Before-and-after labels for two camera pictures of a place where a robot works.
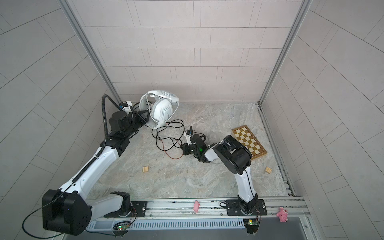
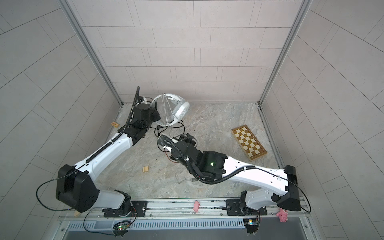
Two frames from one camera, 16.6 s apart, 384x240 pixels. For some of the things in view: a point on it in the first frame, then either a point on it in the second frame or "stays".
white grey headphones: (162, 105) → (181, 108)
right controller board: (252, 225) stays
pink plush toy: (283, 214) stays
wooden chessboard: (243, 134) stays
